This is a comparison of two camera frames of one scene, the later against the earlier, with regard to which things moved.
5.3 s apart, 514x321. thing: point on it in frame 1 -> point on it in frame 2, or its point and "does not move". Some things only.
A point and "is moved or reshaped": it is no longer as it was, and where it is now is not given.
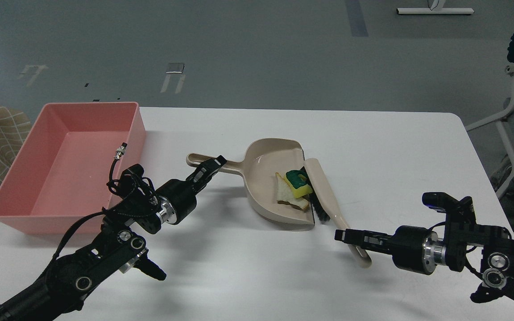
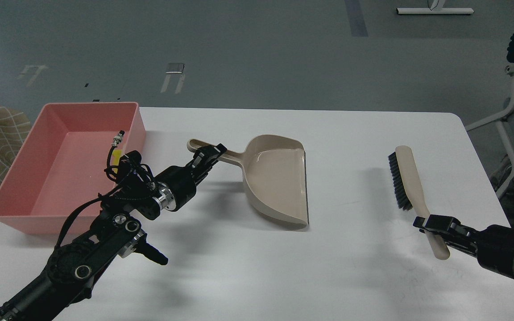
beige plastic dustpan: (263, 159) is moved or reshaped
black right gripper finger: (385, 249) -> (464, 245)
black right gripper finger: (358, 236) -> (445, 223)
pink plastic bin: (62, 173) does not move
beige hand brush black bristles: (325, 207) -> (404, 202)
